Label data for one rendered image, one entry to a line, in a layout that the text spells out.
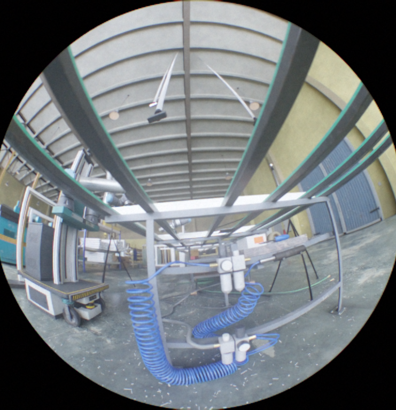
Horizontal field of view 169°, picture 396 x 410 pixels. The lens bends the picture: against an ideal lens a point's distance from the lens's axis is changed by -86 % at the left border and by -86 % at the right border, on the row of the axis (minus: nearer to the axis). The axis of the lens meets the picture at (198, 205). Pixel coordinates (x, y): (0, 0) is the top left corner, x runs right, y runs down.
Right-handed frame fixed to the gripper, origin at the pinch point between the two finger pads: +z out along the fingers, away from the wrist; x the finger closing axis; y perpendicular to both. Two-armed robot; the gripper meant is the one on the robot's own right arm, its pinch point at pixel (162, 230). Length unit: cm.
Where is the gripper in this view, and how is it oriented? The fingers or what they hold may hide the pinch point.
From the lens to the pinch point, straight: 148.3
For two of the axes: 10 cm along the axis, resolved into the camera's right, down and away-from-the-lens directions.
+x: -0.2, 3.7, 9.3
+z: -9.0, 3.9, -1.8
